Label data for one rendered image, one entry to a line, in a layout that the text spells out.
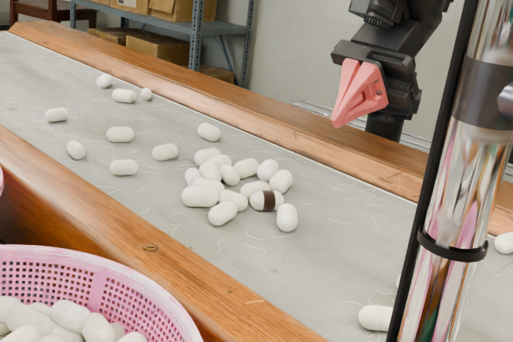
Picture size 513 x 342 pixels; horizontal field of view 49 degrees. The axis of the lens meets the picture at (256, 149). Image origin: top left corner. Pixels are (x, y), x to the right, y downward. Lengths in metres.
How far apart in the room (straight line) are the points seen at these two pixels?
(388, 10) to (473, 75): 0.47
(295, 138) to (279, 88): 2.38
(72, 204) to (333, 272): 0.24
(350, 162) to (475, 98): 0.53
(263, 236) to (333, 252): 0.07
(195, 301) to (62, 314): 0.09
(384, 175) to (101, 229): 0.36
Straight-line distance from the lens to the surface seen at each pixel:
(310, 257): 0.52
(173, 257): 0.45
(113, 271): 0.43
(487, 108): 0.21
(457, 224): 0.22
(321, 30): 2.96
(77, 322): 0.43
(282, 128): 0.80
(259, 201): 0.58
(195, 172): 0.62
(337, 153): 0.74
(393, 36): 0.70
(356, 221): 0.61
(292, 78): 3.09
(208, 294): 0.41
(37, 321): 0.43
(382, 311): 0.44
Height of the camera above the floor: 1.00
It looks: 20 degrees down
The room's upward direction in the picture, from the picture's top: 7 degrees clockwise
